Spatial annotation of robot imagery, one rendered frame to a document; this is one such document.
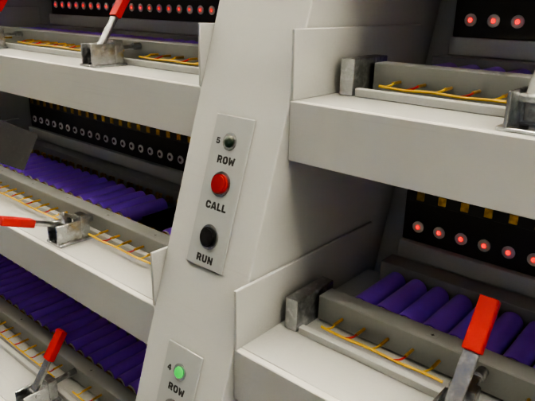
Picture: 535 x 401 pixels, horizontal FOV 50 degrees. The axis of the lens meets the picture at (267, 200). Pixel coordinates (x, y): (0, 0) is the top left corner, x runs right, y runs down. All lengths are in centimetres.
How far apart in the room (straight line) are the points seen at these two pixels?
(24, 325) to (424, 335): 55
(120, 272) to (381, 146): 30
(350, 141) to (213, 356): 20
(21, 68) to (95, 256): 25
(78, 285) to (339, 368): 29
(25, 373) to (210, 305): 37
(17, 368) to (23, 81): 35
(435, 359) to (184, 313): 20
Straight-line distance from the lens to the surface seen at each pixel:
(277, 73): 43
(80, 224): 65
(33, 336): 80
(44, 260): 66
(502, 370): 42
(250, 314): 44
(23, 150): 47
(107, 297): 57
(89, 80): 61
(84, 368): 72
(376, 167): 38
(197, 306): 47
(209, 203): 45
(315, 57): 43
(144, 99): 54
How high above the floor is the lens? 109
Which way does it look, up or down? 6 degrees down
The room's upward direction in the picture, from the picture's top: 13 degrees clockwise
